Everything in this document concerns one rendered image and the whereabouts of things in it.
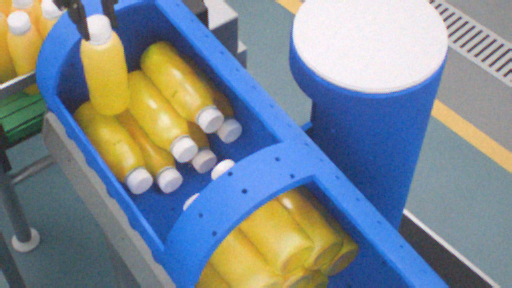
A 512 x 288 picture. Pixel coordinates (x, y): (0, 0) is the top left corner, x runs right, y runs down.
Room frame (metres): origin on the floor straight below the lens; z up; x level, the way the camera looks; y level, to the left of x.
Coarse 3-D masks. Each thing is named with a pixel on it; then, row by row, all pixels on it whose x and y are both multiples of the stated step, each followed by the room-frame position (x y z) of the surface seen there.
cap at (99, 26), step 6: (90, 18) 0.88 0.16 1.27; (96, 18) 0.88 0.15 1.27; (102, 18) 0.88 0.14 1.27; (90, 24) 0.87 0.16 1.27; (96, 24) 0.86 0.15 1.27; (102, 24) 0.86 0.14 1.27; (108, 24) 0.86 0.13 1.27; (90, 30) 0.85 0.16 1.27; (96, 30) 0.85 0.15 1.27; (102, 30) 0.85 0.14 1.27; (108, 30) 0.86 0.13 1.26; (96, 36) 0.85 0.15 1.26; (102, 36) 0.85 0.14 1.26
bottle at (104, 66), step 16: (112, 32) 0.87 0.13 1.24; (80, 48) 0.86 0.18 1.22; (96, 48) 0.84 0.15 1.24; (112, 48) 0.85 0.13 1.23; (96, 64) 0.83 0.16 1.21; (112, 64) 0.84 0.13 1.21; (96, 80) 0.84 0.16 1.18; (112, 80) 0.84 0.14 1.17; (96, 96) 0.84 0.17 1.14; (112, 96) 0.83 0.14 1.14; (128, 96) 0.85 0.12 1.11; (112, 112) 0.83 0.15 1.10
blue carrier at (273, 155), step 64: (128, 0) 0.95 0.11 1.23; (64, 64) 0.93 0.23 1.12; (128, 64) 0.99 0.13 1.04; (64, 128) 0.83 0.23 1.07; (256, 128) 0.83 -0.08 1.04; (128, 192) 0.74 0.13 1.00; (192, 192) 0.77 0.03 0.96; (256, 192) 0.58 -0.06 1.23; (320, 192) 0.69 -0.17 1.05; (192, 256) 0.53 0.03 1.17; (384, 256) 0.49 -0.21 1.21
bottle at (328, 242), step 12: (288, 192) 0.64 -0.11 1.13; (300, 192) 0.65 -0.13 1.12; (288, 204) 0.62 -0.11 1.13; (300, 204) 0.62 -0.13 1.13; (312, 204) 0.63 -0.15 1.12; (300, 216) 0.60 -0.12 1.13; (312, 216) 0.60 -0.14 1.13; (324, 216) 0.61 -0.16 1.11; (312, 228) 0.58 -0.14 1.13; (324, 228) 0.58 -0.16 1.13; (324, 240) 0.56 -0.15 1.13; (336, 240) 0.57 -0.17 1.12; (324, 252) 0.56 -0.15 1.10; (336, 252) 0.57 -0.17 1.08; (312, 264) 0.55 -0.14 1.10; (324, 264) 0.56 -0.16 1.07
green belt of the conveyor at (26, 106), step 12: (0, 84) 1.08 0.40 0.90; (12, 96) 1.05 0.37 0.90; (24, 96) 1.05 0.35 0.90; (36, 96) 1.05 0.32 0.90; (0, 108) 1.02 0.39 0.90; (12, 108) 1.02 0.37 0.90; (24, 108) 1.02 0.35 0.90; (36, 108) 1.02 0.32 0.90; (0, 120) 0.99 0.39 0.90; (12, 120) 0.99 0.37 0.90; (24, 120) 1.00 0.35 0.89; (36, 120) 1.00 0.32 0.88; (12, 132) 0.98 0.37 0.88; (24, 132) 0.99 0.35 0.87
